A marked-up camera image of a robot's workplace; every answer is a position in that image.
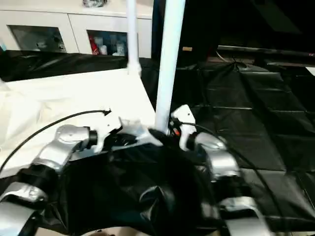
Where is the grey metal bar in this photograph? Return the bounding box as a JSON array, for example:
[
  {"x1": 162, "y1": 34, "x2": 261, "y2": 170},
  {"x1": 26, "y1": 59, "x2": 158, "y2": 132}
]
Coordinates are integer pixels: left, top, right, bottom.
[{"x1": 217, "y1": 45, "x2": 315, "y2": 59}]

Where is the black mat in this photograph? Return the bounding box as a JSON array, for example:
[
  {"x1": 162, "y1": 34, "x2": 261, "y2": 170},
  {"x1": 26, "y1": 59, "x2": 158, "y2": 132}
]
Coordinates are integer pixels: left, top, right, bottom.
[{"x1": 0, "y1": 49, "x2": 315, "y2": 234}]

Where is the red bottle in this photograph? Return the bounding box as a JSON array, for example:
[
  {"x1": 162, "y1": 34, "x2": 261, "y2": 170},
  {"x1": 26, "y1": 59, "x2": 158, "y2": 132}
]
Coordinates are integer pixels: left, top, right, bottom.
[{"x1": 89, "y1": 35, "x2": 99, "y2": 56}]

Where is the white plastic table leg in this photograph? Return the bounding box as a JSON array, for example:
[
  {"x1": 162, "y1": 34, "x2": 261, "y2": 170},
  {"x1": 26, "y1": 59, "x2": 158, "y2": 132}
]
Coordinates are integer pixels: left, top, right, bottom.
[
  {"x1": 0, "y1": 75, "x2": 11, "y2": 92},
  {"x1": 125, "y1": 0, "x2": 143, "y2": 76},
  {"x1": 154, "y1": 0, "x2": 187, "y2": 135}
]

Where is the white cabinet with glass doors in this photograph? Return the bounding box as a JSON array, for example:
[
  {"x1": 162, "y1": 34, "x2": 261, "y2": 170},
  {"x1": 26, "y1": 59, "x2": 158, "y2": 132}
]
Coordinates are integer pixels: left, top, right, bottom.
[{"x1": 0, "y1": 0, "x2": 154, "y2": 59}]

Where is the large black case yellow label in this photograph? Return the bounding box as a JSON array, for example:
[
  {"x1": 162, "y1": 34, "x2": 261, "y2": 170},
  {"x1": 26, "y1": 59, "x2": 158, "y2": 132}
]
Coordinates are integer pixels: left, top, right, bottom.
[{"x1": 151, "y1": 0, "x2": 220, "y2": 63}]

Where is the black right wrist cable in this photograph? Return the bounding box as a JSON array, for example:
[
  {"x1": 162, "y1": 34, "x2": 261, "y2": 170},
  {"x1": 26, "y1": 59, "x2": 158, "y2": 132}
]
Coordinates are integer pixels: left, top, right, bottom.
[{"x1": 183, "y1": 122, "x2": 279, "y2": 222}]

